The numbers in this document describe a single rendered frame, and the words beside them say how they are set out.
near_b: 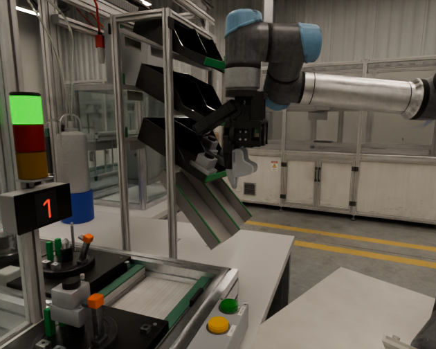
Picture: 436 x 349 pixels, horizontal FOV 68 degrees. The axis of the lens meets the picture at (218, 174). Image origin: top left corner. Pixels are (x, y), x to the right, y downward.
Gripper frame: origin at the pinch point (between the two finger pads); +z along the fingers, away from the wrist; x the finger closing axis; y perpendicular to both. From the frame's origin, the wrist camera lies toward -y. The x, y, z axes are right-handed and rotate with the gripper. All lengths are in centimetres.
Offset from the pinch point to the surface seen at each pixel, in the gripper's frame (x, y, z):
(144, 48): 100, -86, -53
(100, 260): 1.4, -39.5, 25.9
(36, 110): -24.0, -29.1, -15.5
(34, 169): -25.2, -29.5, -4.9
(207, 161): 16.3, -12.4, -2.1
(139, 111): 81, -78, -17
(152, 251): 34, -43, 37
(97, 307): -28.8, -13.7, 16.7
